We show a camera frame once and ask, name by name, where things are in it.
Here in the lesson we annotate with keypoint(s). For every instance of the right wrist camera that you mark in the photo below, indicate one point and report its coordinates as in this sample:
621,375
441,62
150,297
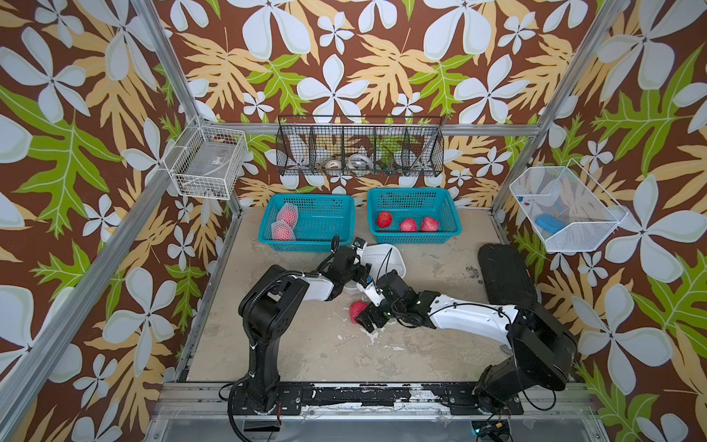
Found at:
373,293

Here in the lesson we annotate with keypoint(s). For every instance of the red apple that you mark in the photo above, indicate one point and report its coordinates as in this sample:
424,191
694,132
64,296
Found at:
384,219
408,225

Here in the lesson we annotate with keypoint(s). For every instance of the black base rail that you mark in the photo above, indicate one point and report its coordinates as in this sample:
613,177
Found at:
455,398

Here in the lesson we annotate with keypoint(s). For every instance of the tape roll in wire basket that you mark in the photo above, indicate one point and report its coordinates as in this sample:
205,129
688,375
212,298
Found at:
332,165

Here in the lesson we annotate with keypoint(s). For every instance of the black wire wall basket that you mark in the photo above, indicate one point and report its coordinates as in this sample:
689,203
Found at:
397,145

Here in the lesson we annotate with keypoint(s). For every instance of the left teal plastic basket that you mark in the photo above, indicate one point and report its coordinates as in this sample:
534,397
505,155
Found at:
320,218

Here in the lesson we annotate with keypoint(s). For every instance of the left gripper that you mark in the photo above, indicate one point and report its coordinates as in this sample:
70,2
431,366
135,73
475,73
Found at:
362,273

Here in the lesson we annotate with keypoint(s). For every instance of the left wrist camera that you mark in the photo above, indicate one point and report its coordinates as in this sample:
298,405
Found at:
359,246

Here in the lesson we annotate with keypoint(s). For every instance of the white wire basket left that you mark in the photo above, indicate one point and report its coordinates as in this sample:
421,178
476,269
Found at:
205,160

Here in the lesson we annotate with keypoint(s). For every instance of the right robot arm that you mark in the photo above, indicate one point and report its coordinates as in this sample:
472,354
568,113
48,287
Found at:
542,349

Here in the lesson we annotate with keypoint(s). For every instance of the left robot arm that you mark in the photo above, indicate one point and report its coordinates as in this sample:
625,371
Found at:
268,310

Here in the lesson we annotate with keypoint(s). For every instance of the black case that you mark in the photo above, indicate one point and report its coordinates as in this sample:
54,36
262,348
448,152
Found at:
505,276

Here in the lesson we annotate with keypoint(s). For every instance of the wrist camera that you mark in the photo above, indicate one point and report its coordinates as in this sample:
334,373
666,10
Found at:
359,246
373,293

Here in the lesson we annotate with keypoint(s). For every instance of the right teal plastic basket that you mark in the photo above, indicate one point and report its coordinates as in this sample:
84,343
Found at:
415,203

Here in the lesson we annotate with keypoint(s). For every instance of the teal plastic basket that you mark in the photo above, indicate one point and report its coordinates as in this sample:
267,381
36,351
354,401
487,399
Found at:
415,203
320,218

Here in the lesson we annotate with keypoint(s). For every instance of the white wire basket right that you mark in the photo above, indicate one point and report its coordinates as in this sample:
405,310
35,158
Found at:
569,193

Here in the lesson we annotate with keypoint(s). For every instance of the white wire basket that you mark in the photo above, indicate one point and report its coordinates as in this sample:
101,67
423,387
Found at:
205,160
569,193

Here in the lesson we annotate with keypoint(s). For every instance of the blue object in basket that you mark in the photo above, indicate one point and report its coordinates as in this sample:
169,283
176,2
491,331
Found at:
550,224

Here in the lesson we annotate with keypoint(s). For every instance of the silver object in wire basket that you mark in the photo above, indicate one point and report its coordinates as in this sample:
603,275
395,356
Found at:
359,162

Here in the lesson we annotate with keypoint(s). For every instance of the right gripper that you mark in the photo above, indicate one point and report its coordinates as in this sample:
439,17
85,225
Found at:
372,312

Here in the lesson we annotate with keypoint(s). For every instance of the white plastic tub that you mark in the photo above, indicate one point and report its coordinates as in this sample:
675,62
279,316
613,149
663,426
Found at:
378,260

